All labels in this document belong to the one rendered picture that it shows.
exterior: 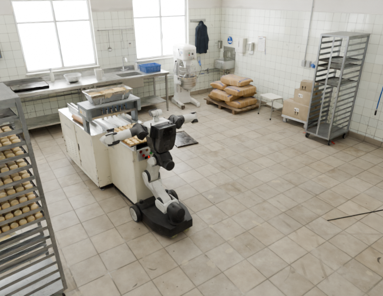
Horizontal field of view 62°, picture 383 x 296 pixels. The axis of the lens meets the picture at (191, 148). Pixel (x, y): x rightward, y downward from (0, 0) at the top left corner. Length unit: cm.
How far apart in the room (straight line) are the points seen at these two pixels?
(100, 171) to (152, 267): 158
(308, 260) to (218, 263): 90
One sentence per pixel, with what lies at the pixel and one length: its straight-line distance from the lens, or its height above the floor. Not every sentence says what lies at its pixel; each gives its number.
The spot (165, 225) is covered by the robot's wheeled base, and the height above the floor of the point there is 17.
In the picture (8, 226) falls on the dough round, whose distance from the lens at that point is 271.
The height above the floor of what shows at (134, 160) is 72.
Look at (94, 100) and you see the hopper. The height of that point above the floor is 126.
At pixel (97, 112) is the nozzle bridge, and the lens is 411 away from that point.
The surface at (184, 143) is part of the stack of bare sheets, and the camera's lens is 561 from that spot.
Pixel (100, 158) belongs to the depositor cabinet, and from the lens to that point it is 424.
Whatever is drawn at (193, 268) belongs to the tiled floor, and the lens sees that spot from 328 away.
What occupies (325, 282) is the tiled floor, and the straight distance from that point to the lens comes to 339.
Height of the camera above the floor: 239
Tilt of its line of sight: 26 degrees down
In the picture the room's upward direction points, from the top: straight up
